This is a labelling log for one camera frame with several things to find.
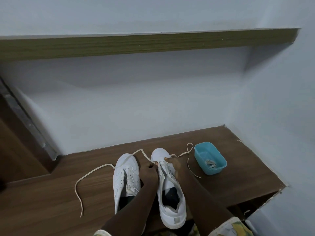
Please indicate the person's right forearm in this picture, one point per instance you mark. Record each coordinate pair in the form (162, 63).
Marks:
(209, 206)

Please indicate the blue plastic basket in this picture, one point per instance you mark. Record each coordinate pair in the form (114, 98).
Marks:
(214, 171)

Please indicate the wooden wall shelf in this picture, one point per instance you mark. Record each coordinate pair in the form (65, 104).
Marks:
(147, 44)

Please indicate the person's left hand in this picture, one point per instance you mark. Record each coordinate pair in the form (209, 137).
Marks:
(149, 175)

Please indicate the person's left forearm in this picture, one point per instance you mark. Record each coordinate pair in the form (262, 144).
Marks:
(130, 211)

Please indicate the white sneaker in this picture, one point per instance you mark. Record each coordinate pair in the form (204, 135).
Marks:
(125, 162)
(172, 213)

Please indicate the person's right hand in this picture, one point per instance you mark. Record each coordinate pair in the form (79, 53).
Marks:
(178, 169)

